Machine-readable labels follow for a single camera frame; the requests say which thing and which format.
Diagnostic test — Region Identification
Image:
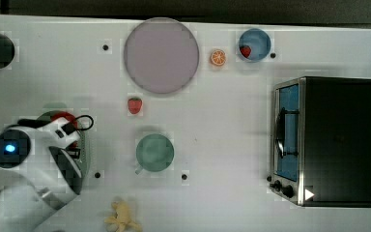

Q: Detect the orange slice toy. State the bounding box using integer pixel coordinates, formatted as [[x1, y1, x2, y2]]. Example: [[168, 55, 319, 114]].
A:
[[210, 49, 226, 67]]

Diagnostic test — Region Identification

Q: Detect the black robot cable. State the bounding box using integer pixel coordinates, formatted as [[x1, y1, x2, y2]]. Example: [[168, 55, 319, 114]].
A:
[[16, 114, 95, 131]]

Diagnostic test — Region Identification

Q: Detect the black silver toaster oven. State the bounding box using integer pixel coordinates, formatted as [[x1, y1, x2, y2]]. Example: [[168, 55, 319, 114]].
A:
[[267, 76, 371, 208]]

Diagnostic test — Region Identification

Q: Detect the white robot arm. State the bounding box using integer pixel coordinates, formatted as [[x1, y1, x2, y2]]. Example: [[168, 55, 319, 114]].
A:
[[0, 127, 83, 232]]

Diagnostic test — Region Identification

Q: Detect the yellow peeled banana toy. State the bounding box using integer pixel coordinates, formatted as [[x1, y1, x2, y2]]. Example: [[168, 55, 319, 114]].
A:
[[103, 201, 143, 232]]

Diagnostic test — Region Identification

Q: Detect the green oval strainer basket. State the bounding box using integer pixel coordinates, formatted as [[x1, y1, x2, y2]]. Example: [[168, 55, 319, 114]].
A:
[[38, 102, 91, 177]]

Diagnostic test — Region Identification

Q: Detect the red toy strawberry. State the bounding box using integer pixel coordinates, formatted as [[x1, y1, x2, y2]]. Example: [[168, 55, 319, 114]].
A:
[[128, 98, 143, 115]]

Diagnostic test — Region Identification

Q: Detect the red plush ketchup bottle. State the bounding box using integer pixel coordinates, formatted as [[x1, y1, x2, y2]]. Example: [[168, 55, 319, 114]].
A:
[[50, 111, 78, 149]]

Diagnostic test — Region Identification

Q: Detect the small strawberry inside cup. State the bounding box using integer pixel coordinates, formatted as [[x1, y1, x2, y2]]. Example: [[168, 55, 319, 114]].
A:
[[240, 45, 251, 58]]

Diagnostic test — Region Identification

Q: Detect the blue cup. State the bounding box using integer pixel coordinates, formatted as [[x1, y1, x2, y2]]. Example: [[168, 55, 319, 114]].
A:
[[237, 28, 271, 63]]

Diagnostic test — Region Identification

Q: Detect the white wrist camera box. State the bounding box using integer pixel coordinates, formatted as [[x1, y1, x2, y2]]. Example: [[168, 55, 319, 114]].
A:
[[40, 117, 80, 148]]

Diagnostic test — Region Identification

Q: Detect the large grey round plate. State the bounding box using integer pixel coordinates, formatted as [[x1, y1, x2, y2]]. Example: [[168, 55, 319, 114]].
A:
[[124, 17, 199, 94]]

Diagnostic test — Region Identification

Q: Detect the teal mug with handle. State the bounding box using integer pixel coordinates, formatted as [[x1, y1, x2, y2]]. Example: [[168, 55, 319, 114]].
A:
[[135, 133, 175, 174]]

